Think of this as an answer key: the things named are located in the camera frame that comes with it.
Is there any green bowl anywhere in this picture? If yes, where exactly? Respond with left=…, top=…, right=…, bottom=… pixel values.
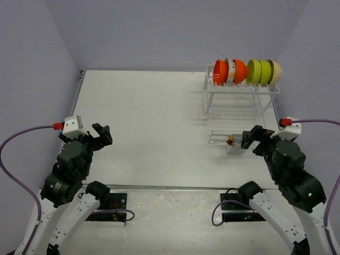
left=259, top=59, right=271, bottom=85
left=246, top=59, right=262, bottom=84

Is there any floral patterned white bowl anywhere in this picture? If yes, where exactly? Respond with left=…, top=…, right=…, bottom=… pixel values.
left=225, top=58, right=236, bottom=84

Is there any orange bowl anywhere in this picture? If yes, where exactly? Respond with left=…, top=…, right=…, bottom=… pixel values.
left=212, top=59, right=228, bottom=86
left=233, top=59, right=249, bottom=84

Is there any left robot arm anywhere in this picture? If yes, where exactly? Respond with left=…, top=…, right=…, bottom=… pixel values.
left=14, top=118, right=113, bottom=254

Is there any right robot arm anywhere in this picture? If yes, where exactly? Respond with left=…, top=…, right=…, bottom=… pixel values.
left=237, top=121, right=339, bottom=254

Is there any white cutlery holder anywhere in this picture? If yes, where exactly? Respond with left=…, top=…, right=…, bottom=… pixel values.
left=227, top=134, right=246, bottom=155

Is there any gold leaf-shaped utensil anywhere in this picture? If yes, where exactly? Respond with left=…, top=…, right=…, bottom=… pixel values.
left=226, top=135, right=235, bottom=147

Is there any beige bowl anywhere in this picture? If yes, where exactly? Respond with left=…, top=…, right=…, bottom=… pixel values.
left=267, top=59, right=283, bottom=85

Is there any white wire dish rack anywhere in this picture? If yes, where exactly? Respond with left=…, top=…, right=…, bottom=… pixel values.
left=203, top=64, right=281, bottom=146

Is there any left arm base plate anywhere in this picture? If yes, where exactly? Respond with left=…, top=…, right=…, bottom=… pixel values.
left=86, top=193, right=128, bottom=223

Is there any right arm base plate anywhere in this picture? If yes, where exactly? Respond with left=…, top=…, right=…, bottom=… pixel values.
left=221, top=203, right=265, bottom=223

